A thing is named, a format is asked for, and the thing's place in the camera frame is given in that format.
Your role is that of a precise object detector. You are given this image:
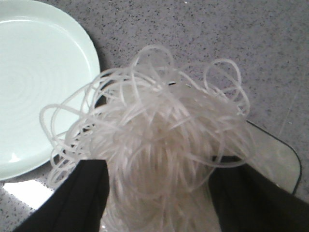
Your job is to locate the light green round plate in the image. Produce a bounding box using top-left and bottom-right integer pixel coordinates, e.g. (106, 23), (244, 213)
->
(0, 0), (100, 180)

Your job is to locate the black silver kitchen scale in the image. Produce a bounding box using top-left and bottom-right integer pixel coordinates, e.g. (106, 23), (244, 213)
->
(91, 81), (303, 232)

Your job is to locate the white vermicelli noodle bundle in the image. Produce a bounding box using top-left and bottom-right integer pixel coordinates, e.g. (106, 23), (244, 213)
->
(40, 45), (255, 232)

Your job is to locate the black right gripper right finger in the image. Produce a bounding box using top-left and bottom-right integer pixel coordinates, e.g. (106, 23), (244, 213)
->
(209, 164), (309, 232)

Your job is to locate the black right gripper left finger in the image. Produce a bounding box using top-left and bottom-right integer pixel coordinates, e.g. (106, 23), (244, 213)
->
(15, 159), (108, 232)

